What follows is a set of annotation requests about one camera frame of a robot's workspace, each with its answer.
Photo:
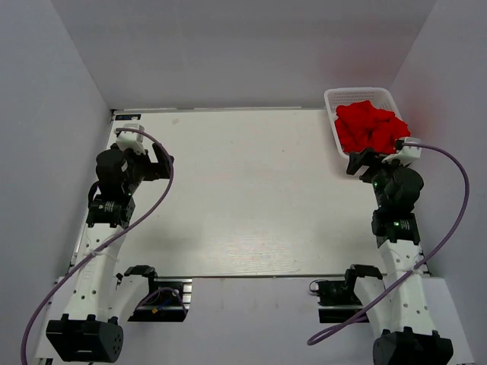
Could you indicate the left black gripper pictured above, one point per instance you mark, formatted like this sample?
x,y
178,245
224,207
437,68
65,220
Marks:
x,y
155,170

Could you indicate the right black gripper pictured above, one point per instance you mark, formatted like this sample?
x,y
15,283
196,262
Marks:
x,y
366,157

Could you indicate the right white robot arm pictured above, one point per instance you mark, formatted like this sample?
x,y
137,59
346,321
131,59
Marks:
x,y
398,311

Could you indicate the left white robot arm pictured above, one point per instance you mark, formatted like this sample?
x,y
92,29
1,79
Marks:
x,y
89,329

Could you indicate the red shirts in basket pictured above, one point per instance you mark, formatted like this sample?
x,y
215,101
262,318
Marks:
x,y
361,125

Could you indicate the white plastic basket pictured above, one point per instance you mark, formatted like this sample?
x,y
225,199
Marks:
x,y
378,96

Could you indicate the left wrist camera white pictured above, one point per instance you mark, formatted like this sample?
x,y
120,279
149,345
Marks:
x,y
130,140

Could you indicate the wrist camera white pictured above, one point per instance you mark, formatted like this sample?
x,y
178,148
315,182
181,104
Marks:
x,y
407,151
130,140

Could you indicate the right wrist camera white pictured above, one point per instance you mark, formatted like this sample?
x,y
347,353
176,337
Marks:
x,y
407,151

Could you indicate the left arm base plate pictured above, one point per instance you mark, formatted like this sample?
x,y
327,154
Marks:
x,y
167,305

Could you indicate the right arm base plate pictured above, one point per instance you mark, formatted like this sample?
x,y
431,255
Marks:
x,y
335,304

